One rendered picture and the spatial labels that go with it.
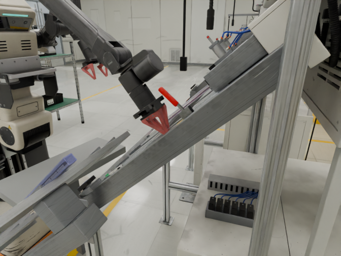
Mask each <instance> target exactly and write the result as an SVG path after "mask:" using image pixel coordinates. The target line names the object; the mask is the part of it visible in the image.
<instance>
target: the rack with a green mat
mask: <svg viewBox="0 0 341 256"><path fill-rule="evenodd" d="M70 49H71V54H60V53H57V54H56V55H49V56H41V57H40V61H44V60H46V61H47V66H48V67H50V66H51V65H50V60H51V59H59V58H66V57H72V62H73V69H74V75H75V83H76V89H77V96H78V99H70V98H63V101H64V102H61V103H59V104H56V105H53V106H51V107H48V108H45V110H46V111H49V112H51V113H53V112H56V114H57V120H60V114H59V110H61V109H63V108H66V107H68V106H71V105H73V104H76V103H79V109H80V116H81V123H84V116H83V109H82V102H81V95H80V89H79V81H78V74H77V67H76V60H75V54H74V47H73V42H70Z"/></svg>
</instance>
